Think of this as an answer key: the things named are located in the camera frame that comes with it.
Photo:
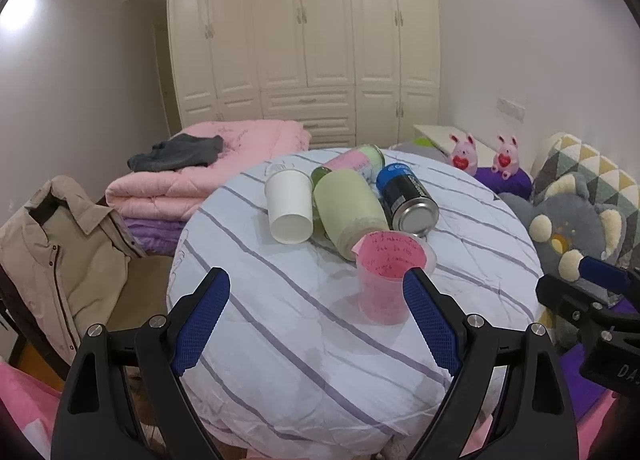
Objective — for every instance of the grey clothing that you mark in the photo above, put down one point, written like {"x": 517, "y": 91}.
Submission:
{"x": 175, "y": 152}

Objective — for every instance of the purple cushion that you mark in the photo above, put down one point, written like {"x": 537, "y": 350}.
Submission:
{"x": 505, "y": 184}

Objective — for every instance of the light green cup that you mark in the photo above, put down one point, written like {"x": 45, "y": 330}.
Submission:
{"x": 347, "y": 212}

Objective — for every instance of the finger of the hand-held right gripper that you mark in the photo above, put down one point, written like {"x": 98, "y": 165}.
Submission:
{"x": 562, "y": 297}
{"x": 605, "y": 276}

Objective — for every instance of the pink cloth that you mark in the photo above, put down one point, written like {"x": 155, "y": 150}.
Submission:
{"x": 25, "y": 410}

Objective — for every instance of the pink transparent measuring cup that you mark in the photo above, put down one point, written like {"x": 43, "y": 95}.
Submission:
{"x": 385, "y": 280}

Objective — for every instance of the beige jacket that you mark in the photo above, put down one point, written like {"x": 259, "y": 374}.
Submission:
{"x": 60, "y": 260}

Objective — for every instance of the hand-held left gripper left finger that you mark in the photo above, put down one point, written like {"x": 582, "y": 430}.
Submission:
{"x": 200, "y": 322}

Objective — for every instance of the pink pig plush toy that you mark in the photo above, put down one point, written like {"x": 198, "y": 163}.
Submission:
{"x": 464, "y": 154}
{"x": 506, "y": 157}

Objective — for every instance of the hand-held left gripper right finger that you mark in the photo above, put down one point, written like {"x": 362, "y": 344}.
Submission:
{"x": 431, "y": 325}

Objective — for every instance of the pink and green cup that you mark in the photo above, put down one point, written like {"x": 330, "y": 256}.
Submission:
{"x": 357, "y": 159}

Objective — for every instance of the folded purple blanket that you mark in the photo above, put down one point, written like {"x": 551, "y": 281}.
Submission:
{"x": 155, "y": 235}

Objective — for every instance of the white paper cup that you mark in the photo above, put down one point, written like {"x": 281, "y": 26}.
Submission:
{"x": 287, "y": 205}

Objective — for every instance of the white wall switch plate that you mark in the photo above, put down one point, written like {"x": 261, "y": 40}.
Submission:
{"x": 511, "y": 108}

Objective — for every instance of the triangle patterned pillow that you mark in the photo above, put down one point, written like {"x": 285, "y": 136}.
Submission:
{"x": 595, "y": 159}

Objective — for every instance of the blue metal can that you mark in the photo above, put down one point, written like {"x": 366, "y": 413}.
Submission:
{"x": 407, "y": 197}

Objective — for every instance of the folded pink quilt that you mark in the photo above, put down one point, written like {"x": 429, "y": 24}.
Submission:
{"x": 165, "y": 190}

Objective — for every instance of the purple bed sheet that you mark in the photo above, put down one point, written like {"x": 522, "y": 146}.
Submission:
{"x": 575, "y": 390}

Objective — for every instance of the grey koala plush toy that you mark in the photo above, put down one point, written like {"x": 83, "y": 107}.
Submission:
{"x": 575, "y": 220}

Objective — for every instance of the cream white wardrobe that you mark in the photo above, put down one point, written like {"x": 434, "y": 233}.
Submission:
{"x": 305, "y": 29}

